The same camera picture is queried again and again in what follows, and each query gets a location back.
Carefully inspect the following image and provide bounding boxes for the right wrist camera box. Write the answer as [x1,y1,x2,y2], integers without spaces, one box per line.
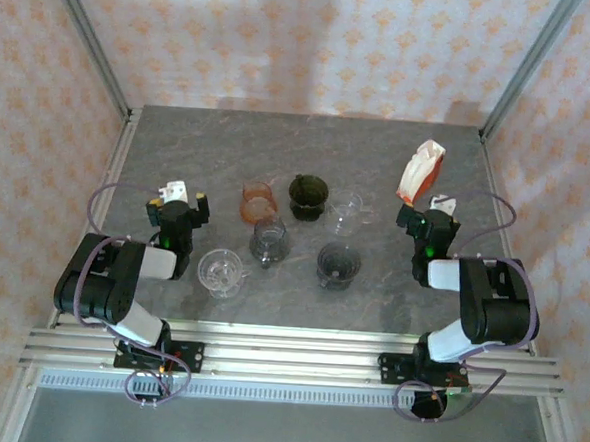
[427,192,459,218]

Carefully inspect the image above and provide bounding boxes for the aluminium table side rail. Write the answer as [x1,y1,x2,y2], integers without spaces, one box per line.
[45,103,144,335]
[465,134,554,358]

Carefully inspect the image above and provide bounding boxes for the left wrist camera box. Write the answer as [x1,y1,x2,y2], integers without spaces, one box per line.
[155,179,191,206]

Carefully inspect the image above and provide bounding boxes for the aluminium frame post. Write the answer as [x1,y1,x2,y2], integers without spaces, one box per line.
[478,0,588,149]
[34,0,142,122]

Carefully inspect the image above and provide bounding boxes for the orange coffee filter box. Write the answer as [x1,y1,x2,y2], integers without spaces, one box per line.
[394,135,448,209]

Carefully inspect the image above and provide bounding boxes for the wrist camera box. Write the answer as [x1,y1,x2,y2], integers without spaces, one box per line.
[427,192,459,218]
[155,179,191,206]

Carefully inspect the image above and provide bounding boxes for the grey slotted cable duct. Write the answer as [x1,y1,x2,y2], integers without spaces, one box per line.
[37,368,416,413]

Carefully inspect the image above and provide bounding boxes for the green circuit board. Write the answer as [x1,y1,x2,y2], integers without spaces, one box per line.
[440,383,475,418]

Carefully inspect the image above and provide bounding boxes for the aluminium frame leg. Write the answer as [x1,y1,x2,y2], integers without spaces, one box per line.
[534,395,590,442]
[0,362,42,442]

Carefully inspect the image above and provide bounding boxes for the dark grey dripper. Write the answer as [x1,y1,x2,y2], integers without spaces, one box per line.
[314,239,364,292]

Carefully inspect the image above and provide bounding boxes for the clear dripper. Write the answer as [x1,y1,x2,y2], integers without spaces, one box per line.
[194,246,254,301]

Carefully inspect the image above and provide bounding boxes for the dark green dripper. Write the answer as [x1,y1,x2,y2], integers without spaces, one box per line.
[286,173,331,224]

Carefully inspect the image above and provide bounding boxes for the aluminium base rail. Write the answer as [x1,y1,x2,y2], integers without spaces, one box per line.
[18,309,569,400]

